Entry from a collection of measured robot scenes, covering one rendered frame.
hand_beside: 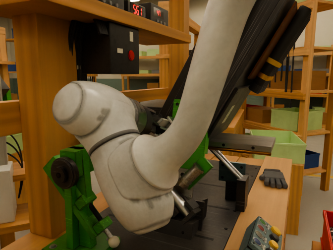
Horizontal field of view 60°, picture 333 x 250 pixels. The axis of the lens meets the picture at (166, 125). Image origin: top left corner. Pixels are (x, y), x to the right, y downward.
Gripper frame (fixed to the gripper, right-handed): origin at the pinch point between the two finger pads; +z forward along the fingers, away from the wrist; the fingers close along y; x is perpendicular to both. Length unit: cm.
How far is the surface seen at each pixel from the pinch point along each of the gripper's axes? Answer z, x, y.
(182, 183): 0.6, 6.4, -15.3
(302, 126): 266, -49, -6
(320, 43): 860, -297, 189
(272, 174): 57, -10, -28
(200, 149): 4.5, -3.1, -10.5
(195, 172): 1.0, 1.4, -15.4
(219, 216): 16.8, 8.2, -28.3
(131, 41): 0.6, -7.6, 30.8
